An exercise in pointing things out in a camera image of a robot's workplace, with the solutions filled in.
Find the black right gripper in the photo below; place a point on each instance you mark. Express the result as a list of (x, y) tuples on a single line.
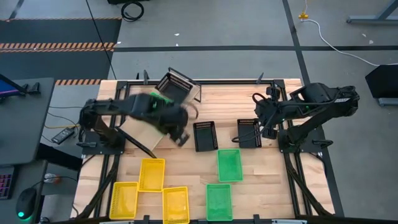
[(267, 109)]

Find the black power adapter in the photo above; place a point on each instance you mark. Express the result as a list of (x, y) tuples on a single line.
[(63, 135)]

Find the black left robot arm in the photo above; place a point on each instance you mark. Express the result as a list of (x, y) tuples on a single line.
[(105, 107)]

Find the black frame clamp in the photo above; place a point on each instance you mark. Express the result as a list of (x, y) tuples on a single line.
[(256, 219), (146, 219), (145, 77), (260, 79)]

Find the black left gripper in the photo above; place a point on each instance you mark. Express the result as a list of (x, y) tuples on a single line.
[(174, 121)]

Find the backlit computer keyboard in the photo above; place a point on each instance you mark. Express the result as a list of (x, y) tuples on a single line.
[(6, 185)]

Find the black case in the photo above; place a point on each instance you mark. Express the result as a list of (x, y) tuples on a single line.
[(384, 81)]

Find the black computer mouse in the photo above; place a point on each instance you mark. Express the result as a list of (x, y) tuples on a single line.
[(26, 202)]

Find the black aluminium table frame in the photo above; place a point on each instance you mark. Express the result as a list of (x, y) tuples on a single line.
[(236, 82)]

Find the grey metal stand leg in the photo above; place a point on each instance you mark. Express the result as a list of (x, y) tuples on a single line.
[(367, 21)]

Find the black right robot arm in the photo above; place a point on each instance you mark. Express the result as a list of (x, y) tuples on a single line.
[(323, 99)]

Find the black plastic basket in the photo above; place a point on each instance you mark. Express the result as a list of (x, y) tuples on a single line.
[(174, 90), (205, 138), (247, 135)]

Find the computer monitor with stand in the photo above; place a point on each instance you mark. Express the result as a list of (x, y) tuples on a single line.
[(7, 88)]

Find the wooden shelf with black frame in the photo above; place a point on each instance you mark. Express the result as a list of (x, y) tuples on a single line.
[(143, 133)]

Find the grey keyboard tray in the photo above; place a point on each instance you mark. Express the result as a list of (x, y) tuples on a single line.
[(31, 177)]

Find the yellow plastic basket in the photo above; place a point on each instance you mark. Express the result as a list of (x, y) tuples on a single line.
[(151, 175), (123, 201), (176, 206)]

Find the green plastic basket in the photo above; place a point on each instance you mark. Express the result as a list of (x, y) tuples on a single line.
[(230, 166), (219, 203), (161, 99)]

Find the white and orange plug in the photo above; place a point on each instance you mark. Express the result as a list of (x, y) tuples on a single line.
[(51, 178)]

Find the grey side desk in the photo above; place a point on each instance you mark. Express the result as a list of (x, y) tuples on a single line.
[(25, 130)]

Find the grey metal bracket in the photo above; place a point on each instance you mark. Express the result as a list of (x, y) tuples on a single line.
[(116, 222), (289, 221)]

